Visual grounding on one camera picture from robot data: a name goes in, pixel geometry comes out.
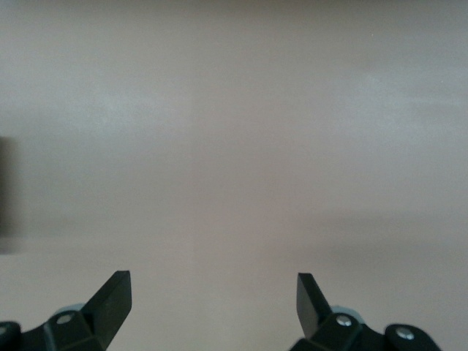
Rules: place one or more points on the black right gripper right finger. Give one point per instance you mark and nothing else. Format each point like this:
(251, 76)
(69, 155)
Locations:
(311, 311)

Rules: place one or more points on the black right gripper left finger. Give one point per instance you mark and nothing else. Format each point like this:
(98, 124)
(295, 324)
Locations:
(106, 311)

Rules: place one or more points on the black plastic box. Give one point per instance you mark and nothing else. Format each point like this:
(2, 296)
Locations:
(5, 190)

